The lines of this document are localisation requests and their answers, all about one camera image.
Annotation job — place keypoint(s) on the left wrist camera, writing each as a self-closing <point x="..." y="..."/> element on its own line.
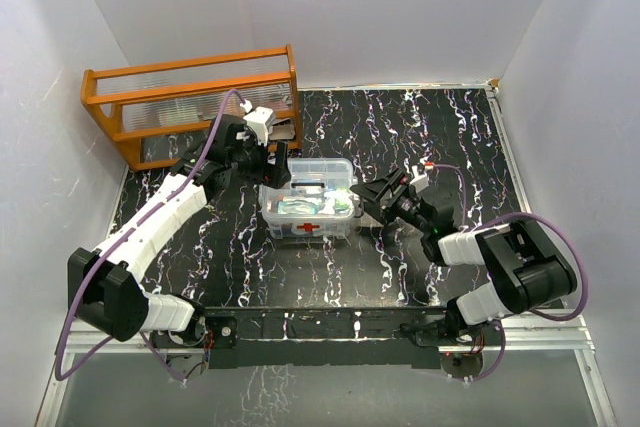
<point x="261" y="120"/>

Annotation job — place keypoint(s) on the cardboard box on shelf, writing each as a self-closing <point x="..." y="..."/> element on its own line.
<point x="283" y="129"/>

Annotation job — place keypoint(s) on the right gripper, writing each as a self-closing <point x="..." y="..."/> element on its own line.
<point x="376" y="189"/>

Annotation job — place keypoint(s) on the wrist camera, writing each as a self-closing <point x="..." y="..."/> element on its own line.
<point x="261" y="120"/>
<point x="420" y="177"/>

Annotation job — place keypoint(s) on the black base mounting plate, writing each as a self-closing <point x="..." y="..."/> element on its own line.
<point x="337" y="336"/>

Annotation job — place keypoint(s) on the clear first aid box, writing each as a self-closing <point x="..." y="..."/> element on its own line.
<point x="309" y="228"/>

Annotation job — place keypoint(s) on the green small packet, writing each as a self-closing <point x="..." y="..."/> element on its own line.
<point x="343" y="203"/>

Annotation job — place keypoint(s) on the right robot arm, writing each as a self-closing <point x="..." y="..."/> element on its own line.
<point x="526" y="268"/>

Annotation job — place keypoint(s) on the clear divider tray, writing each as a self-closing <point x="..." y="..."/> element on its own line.
<point x="313" y="201"/>

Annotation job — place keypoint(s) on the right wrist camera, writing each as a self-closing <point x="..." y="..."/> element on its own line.
<point x="420" y="177"/>

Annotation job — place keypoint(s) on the white teal ointment tube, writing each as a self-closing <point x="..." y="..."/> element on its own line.
<point x="297" y="207"/>

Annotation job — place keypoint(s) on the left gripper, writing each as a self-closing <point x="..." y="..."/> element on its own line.
<point x="281" y="173"/>

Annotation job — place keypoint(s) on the clear box lid with handle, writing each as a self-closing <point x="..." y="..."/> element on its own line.
<point x="326" y="173"/>

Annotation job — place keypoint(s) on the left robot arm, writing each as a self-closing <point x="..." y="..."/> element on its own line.
<point x="105" y="285"/>

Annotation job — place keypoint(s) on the orange wooden shelf rack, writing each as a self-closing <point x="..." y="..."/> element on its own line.
<point x="149" y="112"/>

